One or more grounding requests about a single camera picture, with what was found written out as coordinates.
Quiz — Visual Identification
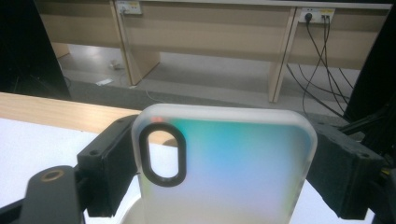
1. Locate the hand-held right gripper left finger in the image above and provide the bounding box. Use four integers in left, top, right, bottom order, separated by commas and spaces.
77, 114, 140, 218

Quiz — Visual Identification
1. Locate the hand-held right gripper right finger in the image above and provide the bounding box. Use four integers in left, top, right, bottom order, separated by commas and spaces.
305, 120, 388, 221

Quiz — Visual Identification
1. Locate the white plastic bin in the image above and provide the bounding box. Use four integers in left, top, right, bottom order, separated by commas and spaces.
120, 197, 148, 224

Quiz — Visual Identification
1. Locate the black metal stand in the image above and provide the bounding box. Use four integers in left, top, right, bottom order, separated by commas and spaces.
337, 99, 396, 147

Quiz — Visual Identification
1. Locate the white board sheet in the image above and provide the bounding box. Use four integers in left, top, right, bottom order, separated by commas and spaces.
0, 117, 376, 224

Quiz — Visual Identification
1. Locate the white paper scrap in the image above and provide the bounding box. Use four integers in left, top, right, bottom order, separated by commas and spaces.
94, 77, 115, 87

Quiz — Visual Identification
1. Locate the black curtain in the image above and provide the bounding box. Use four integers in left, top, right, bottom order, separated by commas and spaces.
344, 4, 396, 125
0, 0, 72, 101

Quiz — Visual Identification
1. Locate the white socket panel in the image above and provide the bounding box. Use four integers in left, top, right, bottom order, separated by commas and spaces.
298, 7, 335, 23
115, 0, 143, 16

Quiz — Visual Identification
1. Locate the beige wooden desk unit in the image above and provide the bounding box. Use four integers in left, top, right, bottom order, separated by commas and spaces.
34, 0, 393, 104

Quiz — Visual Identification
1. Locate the bundle of black cables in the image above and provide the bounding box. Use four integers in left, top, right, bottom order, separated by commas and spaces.
285, 13, 356, 123

